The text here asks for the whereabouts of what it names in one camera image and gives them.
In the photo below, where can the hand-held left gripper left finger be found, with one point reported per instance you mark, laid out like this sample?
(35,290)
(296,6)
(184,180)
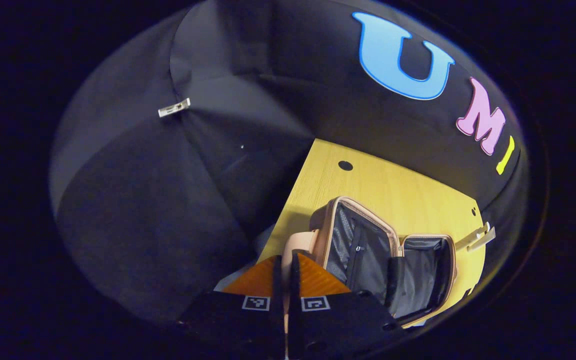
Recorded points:
(277,280)

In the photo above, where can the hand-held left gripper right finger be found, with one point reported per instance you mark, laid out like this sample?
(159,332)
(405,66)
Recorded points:
(295,280)

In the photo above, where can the pink suitcase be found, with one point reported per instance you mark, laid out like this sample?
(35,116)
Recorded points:
(363,250)

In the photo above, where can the white pump bottle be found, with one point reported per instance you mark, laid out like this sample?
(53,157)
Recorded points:
(472,236)

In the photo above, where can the silver cloth clip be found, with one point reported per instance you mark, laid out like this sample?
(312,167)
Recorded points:
(174,107)

